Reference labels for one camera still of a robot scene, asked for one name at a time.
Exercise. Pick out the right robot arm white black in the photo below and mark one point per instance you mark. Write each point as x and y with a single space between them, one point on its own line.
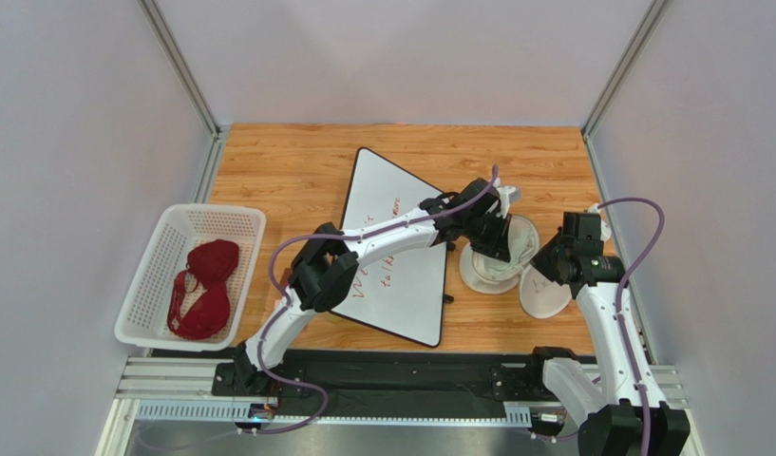
609 335

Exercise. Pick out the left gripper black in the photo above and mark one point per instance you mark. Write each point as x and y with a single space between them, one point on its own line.
498 246

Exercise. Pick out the aluminium frame rail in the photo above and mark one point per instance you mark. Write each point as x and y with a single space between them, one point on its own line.
164 405

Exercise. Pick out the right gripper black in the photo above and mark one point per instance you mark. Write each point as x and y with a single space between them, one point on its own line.
548 263

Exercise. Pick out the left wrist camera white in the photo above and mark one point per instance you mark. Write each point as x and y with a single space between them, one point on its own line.
507 194

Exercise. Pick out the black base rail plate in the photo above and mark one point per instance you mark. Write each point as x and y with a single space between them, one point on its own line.
394 384

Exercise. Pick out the whiteboard with red writing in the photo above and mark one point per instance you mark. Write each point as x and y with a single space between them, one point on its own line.
402 295

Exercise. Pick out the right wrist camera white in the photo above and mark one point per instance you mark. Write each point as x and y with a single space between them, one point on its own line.
605 228

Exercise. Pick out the white bra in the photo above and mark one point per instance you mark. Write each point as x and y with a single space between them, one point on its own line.
523 243

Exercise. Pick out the white plastic basket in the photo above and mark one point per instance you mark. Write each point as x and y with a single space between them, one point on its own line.
180 229

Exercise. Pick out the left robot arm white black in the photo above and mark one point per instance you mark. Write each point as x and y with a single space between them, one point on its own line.
323 271

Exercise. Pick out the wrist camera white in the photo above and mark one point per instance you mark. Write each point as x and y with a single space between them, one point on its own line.
507 194
605 228

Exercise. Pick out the dark red bra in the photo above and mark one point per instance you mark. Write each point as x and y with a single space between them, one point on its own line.
199 305

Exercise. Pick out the white mesh laundry bag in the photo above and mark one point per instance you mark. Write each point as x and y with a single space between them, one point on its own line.
538 296

